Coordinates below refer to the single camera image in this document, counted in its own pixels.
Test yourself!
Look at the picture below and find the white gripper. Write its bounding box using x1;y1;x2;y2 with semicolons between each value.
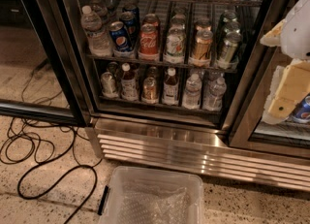
260;0;310;125

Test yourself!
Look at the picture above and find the blue pepsi can right compartment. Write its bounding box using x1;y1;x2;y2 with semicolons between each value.
293;95;310;123

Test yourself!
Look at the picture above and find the water bottle bottom shelf right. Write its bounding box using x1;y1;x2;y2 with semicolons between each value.
202;77;227;112

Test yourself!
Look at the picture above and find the orange gold soda can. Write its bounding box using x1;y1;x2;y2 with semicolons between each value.
191;29;213;61

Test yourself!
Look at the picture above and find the water bottle bottom shelf left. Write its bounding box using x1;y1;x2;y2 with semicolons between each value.
182;74;202;110

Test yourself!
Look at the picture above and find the white green soda can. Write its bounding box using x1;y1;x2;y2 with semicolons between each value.
166;28;185;56

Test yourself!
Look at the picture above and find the stainless steel glass-door fridge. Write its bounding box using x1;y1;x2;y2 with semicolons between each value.
27;0;310;193

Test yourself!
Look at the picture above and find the gold can bottom shelf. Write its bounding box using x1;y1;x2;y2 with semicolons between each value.
141;77;159;104

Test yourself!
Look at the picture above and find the front red coke can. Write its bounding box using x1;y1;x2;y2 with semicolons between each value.
139;23;158;55

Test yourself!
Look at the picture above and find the rear blue pepsi can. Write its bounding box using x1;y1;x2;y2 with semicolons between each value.
119;12;139;43

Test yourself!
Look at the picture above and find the blue pepsi can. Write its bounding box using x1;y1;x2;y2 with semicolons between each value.
108;21;133;52
119;12;139;43

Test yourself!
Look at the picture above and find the front blue pepsi can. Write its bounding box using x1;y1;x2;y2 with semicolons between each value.
108;21;133;52

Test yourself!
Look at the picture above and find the silver can bottom shelf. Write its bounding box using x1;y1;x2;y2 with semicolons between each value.
101;72;118;98

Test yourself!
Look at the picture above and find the clear water bottle middle shelf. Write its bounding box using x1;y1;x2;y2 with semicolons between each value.
80;6;112;56

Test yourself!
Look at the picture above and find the open fridge door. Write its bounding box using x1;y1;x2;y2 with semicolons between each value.
0;0;90;126

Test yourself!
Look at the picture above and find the brown tea bottle white cap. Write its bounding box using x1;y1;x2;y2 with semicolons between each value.
162;67;179;106

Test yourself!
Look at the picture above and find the red-label juice bottle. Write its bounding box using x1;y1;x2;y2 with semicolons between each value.
121;63;139;101

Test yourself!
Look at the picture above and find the bubble wrap sheet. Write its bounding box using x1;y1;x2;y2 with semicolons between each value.
117;184;189;224

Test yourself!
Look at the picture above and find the clear plastic storage bin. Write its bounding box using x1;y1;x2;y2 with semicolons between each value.
98;166;203;224

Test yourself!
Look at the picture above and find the black cable on floor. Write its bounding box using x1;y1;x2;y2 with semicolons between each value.
0;57;103;224

